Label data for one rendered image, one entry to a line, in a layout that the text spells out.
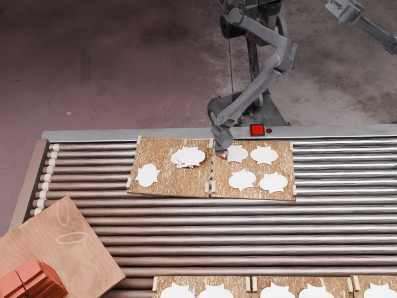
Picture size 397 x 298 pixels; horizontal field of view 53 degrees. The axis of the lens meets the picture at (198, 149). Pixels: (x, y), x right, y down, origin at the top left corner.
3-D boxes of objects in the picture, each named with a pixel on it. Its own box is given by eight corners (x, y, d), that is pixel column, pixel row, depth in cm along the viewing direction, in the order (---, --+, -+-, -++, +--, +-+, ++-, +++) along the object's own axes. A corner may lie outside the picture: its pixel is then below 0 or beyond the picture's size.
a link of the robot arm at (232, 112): (289, 58, 174) (273, 51, 167) (295, 67, 171) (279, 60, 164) (227, 121, 197) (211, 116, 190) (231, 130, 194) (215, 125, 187)
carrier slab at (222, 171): (214, 141, 215) (214, 139, 214) (291, 143, 212) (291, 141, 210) (211, 197, 194) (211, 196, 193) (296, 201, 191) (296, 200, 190)
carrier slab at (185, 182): (139, 138, 218) (139, 136, 217) (213, 142, 215) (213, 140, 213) (126, 193, 198) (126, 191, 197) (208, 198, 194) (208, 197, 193)
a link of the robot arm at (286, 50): (306, 46, 168) (292, 38, 162) (289, 74, 173) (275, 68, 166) (246, 13, 198) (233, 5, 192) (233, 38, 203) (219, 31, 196)
